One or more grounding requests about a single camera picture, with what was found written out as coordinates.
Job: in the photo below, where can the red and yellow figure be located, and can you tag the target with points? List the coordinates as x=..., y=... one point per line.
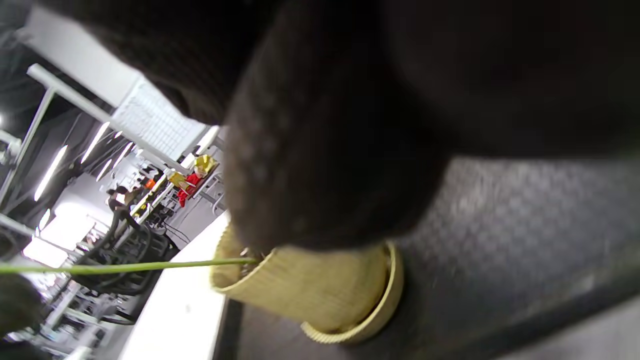
x=192, y=179

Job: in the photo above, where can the person's right hand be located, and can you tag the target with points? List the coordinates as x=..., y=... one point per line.
x=375, y=100

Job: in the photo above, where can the red artificial rose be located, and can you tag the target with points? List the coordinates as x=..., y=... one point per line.
x=125, y=267

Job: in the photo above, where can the person's left hand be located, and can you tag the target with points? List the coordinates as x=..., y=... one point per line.
x=17, y=305

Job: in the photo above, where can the dark brown plastic tray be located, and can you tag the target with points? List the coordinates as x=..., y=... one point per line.
x=500, y=240

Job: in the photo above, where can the black office chair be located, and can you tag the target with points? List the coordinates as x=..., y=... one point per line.
x=130, y=250

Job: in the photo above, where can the gold ribbed flower pot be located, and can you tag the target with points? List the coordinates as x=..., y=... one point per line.
x=310, y=290

